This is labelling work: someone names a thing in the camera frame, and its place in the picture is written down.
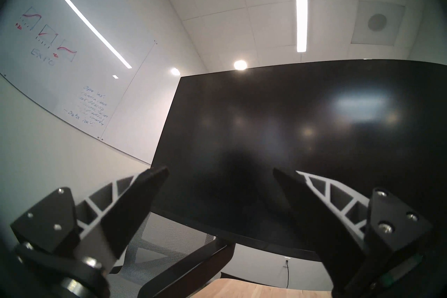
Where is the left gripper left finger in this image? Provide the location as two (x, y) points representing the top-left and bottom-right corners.
(10, 166), (170, 273)

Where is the round ceiling speaker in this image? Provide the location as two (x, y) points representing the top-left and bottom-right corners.
(351, 1), (405, 46)

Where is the whiteboard with handwriting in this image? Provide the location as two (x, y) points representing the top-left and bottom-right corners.
(0, 0), (208, 166)

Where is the large curved black monitor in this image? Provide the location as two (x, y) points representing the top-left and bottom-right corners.
(150, 59), (447, 262)

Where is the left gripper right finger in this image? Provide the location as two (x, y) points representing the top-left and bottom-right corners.
(272, 167), (433, 296)

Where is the linear ceiling light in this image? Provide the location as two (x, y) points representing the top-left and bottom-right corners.
(292, 0), (308, 53)

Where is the grey mesh office chair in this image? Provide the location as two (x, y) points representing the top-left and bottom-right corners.
(108, 212), (215, 298)

